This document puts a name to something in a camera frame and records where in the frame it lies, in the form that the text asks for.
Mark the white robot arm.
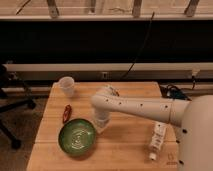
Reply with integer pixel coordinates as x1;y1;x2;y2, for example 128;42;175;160
91;86;213;171

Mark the black office chair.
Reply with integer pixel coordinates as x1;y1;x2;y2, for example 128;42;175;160
0;63;38;151

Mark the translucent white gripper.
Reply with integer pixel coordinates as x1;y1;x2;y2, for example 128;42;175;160
93;113;110;134

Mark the green ceramic bowl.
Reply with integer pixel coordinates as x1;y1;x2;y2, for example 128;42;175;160
58;118;96;157

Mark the white tube with cap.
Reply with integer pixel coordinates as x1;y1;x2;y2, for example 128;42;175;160
149;122;167;161

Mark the red chili pepper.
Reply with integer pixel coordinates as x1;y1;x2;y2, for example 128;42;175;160
62;105;72;123

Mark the white wall plug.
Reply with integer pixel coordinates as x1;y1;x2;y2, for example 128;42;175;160
191;68;200;77

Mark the black hanging cable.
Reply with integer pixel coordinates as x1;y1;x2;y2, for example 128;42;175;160
119;11;156;82

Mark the black cable on floor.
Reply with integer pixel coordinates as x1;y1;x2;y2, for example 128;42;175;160
160;83;193;102

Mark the translucent plastic measuring cup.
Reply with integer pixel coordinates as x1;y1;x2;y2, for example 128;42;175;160
58;76;75;97

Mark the white baseboard heater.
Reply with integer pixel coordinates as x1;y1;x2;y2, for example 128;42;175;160
5;62;213;81

